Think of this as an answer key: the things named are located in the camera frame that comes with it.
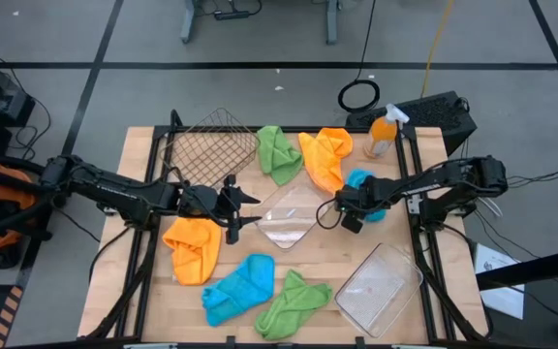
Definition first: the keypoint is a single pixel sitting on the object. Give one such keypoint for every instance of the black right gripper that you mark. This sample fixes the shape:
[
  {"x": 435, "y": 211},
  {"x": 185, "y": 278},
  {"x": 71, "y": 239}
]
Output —
[{"x": 354, "y": 201}]

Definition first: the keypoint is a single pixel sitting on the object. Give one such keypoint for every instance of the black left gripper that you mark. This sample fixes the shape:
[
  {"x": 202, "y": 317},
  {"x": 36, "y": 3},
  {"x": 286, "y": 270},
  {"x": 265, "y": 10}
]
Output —
[{"x": 201, "y": 201}]

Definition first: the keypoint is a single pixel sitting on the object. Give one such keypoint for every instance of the blue microfiber towel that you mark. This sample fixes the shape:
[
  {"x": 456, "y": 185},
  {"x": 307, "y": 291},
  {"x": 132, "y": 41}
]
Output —
[
  {"x": 238, "y": 291},
  {"x": 357, "y": 177}
]

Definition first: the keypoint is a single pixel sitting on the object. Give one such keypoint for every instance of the orange microfiber towel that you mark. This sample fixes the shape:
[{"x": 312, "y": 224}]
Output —
[
  {"x": 192, "y": 252},
  {"x": 325, "y": 155}
]

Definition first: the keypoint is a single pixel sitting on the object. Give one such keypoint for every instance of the green microfiber towel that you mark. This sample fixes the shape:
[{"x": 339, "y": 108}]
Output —
[
  {"x": 279, "y": 155},
  {"x": 291, "y": 305}
]

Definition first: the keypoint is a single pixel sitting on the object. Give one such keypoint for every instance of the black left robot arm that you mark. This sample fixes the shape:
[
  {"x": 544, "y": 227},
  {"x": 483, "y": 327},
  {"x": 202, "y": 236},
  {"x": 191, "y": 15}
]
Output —
[{"x": 114, "y": 186}]

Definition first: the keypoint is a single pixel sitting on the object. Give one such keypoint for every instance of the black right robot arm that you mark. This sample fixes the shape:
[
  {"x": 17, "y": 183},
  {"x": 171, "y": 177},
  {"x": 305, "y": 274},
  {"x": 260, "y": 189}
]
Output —
[{"x": 429, "y": 184}]

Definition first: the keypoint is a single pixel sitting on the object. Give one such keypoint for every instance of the clear square plastic bin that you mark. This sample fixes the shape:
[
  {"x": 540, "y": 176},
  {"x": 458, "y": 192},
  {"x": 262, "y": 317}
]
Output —
[{"x": 288, "y": 218}]

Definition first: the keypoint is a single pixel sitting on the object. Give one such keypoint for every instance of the orange spray bottle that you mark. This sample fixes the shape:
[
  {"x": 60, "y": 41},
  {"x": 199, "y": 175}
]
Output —
[{"x": 383, "y": 136}]

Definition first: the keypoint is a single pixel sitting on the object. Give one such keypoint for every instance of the black computer case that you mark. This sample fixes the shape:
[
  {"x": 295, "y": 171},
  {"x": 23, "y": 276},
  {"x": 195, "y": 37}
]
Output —
[{"x": 429, "y": 114}]

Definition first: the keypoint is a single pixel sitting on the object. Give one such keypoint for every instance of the white paper sheet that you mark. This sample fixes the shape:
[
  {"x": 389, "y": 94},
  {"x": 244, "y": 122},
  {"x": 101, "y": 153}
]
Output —
[{"x": 502, "y": 295}]

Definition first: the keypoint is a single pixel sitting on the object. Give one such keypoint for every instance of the grey desk leg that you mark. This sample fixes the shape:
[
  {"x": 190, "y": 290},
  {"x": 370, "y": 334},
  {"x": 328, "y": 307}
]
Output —
[
  {"x": 189, "y": 22},
  {"x": 331, "y": 22}
]

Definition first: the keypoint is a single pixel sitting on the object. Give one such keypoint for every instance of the black power strip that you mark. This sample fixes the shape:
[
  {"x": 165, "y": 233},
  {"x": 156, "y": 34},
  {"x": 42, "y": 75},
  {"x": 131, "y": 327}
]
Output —
[{"x": 230, "y": 15}]

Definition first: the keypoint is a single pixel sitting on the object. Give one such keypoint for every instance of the black desk edge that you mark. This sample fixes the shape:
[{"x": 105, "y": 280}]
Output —
[{"x": 540, "y": 266}]

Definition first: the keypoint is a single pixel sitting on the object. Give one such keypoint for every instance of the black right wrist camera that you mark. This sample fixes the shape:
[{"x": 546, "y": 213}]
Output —
[{"x": 352, "y": 223}]

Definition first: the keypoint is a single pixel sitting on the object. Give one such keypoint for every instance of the black aluminium table frame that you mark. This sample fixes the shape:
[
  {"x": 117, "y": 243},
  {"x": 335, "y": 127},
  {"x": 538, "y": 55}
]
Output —
[{"x": 160, "y": 131}]

